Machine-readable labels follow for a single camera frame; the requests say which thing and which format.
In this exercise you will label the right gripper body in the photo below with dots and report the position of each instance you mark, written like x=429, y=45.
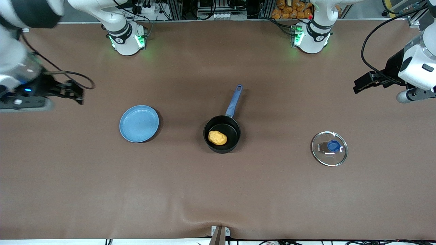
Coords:
x=45, y=86

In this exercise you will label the glass lid with blue knob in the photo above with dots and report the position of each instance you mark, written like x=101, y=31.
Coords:
x=328, y=156

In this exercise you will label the yellow potato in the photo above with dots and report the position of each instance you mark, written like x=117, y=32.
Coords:
x=218, y=137

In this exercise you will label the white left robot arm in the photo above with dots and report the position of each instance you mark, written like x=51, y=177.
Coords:
x=315, y=30

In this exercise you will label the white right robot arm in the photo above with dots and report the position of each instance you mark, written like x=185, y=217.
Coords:
x=27, y=13

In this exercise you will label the blue round plate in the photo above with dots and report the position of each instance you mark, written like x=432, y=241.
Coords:
x=139, y=124

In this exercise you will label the bag of orange items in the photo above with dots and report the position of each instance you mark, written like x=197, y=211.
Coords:
x=289, y=8

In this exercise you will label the white power strip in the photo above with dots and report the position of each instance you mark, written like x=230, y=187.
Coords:
x=223, y=15

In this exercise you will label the brown table mat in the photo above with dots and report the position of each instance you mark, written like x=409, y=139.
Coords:
x=218, y=190

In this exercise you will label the metal table edge bracket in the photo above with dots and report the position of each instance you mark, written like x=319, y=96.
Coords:
x=220, y=234

